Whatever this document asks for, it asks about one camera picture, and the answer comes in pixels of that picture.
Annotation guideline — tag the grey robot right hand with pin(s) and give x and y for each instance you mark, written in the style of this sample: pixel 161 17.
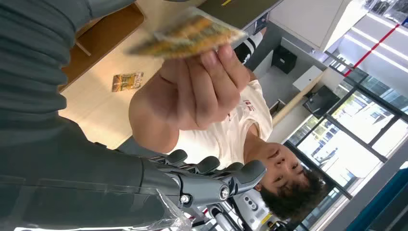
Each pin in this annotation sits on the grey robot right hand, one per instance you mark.
pixel 79 178

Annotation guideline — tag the person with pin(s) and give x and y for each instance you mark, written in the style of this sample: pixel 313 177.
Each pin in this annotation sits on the person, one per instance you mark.
pixel 223 134

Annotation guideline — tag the clear plastic hand cover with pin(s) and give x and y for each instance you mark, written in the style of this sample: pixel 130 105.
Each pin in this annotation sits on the clear plastic hand cover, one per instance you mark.
pixel 173 216

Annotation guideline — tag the black cabinet box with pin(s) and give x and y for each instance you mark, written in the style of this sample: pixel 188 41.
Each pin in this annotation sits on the black cabinet box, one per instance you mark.
pixel 283 59

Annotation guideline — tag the grey laptop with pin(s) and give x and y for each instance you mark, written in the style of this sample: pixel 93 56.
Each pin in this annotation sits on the grey laptop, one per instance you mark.
pixel 236 11

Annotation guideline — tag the black smartphone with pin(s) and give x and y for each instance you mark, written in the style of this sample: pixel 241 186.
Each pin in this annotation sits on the black smartphone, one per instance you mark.
pixel 261 24

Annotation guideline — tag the white box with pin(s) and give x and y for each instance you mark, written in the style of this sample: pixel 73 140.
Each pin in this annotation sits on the white box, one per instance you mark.
pixel 307 78

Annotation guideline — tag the wooden divided box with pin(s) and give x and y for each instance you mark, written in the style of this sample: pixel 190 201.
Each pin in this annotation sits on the wooden divided box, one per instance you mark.
pixel 105 38

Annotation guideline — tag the white raised desk shelf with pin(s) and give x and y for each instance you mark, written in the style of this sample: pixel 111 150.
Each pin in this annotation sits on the white raised desk shelf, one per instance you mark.
pixel 302 19

